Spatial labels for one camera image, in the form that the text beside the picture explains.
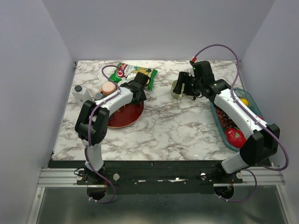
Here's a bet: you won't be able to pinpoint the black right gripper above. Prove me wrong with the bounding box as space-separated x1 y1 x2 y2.
172 71 202 97

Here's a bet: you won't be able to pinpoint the dark grey mug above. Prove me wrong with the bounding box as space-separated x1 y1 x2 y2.
94 92 103 101

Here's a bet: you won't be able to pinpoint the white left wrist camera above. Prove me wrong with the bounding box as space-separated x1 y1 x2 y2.
118 73 136 86

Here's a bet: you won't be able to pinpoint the red toy dragon fruit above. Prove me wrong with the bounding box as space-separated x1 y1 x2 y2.
225 128 246 148

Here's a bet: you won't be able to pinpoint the teal transparent fruit container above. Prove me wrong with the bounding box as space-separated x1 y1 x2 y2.
210 89 267 152

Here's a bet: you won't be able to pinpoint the green chips bag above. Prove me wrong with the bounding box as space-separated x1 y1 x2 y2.
109 62 158 91

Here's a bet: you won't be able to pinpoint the dark toy grapes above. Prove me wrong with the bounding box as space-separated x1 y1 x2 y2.
214 106 238 129

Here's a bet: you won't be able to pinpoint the red round tray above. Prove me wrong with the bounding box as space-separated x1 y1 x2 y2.
108 102 144 128

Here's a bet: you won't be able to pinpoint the light green mug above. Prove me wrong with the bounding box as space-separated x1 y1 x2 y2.
171 80 185 101

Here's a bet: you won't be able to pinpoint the pink upside-down mug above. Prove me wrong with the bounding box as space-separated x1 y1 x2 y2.
101 82 117 96

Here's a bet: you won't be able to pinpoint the yellow toy lemon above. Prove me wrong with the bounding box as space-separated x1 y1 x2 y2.
240 98 249 106

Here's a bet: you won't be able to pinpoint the white bottle grey cap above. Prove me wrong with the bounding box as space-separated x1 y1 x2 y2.
71 85 93 107

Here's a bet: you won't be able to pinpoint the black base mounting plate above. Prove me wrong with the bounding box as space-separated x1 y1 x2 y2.
48 160 242 199

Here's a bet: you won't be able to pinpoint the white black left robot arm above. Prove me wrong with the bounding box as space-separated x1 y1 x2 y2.
75 72 151 184

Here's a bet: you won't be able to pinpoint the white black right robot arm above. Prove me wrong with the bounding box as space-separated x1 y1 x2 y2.
173 61 280 183

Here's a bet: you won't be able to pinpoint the cream mug with black rim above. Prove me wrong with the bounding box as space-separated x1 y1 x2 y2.
185 92 198 101

